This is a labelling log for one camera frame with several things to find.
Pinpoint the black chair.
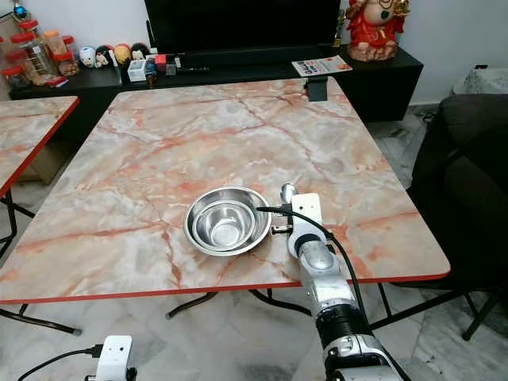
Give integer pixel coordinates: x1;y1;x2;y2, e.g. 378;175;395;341
405;94;508;342

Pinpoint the red gold deity statue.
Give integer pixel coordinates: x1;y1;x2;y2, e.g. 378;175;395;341
345;0;411;63

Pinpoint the small black box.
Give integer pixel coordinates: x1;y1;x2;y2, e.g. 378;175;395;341
306;77;329;102

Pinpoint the black television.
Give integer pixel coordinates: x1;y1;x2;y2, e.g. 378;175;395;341
144;0;342;55

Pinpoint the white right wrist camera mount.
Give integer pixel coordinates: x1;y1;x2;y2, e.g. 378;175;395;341
286;193;324;239

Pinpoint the steel spoon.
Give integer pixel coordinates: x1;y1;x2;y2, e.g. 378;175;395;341
280;183;299;206

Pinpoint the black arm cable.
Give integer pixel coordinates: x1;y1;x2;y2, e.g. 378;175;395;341
17;344;104;381
256;204;370;318

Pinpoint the black low tv console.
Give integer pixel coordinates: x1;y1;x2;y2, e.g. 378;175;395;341
8;45;424;121

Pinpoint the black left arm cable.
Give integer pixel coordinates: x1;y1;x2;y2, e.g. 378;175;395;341
17;344;104;381

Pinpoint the small white box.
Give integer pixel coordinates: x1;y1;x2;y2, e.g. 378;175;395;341
129;61;148;83

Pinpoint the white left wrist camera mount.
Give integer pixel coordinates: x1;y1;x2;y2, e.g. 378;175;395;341
95;335;133;381

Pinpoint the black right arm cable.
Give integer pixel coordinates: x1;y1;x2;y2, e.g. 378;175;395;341
256;204;370;318

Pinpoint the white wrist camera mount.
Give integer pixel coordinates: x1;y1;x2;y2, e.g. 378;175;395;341
286;193;324;239
95;335;133;381

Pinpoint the small clear jar red lid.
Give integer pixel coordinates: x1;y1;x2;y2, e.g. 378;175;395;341
4;66;26;88
60;48;80;76

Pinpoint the white patterned cloth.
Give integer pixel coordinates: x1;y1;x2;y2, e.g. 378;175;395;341
452;67;508;96

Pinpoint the marble pattern folding table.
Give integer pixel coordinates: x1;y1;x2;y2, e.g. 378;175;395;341
0;77;451;320
0;95;80;334

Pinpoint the large stainless steel bowl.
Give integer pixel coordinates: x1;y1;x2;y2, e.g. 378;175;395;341
184;186;273;257

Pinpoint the printed magazine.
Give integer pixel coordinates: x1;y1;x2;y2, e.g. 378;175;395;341
291;56;354;78

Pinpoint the clear jar orange lid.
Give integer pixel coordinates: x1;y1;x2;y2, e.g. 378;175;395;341
45;30;66;58

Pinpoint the small stainless steel bowl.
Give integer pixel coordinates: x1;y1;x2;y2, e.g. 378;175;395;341
194;200;256;249

